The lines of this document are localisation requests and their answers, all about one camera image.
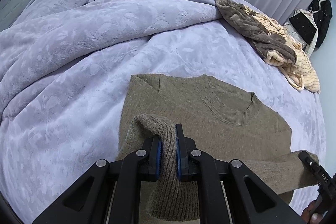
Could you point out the white garment with black panel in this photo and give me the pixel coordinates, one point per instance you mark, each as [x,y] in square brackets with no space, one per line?
[302,27]

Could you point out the lavender fleece bed blanket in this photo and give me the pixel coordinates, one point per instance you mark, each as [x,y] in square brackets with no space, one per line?
[78,108]

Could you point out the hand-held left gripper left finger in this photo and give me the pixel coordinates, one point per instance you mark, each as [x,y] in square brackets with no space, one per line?
[155,158]

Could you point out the brown fleece garment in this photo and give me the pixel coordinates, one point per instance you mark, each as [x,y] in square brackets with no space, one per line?
[252,24]

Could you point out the olive knit sweater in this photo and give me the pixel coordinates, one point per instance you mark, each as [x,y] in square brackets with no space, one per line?
[223,140]

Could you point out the lavender embossed comforter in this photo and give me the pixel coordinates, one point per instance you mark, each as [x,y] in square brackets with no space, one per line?
[105,16]

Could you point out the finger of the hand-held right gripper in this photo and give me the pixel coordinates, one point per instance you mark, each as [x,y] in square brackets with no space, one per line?
[315,167]

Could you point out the cream striped fleece garment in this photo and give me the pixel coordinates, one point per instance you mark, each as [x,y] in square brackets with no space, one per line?
[302,66]

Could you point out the person's right hand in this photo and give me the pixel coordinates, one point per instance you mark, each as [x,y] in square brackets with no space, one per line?
[313,218]

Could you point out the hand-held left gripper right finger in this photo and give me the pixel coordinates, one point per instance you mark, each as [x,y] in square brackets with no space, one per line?
[181,153]

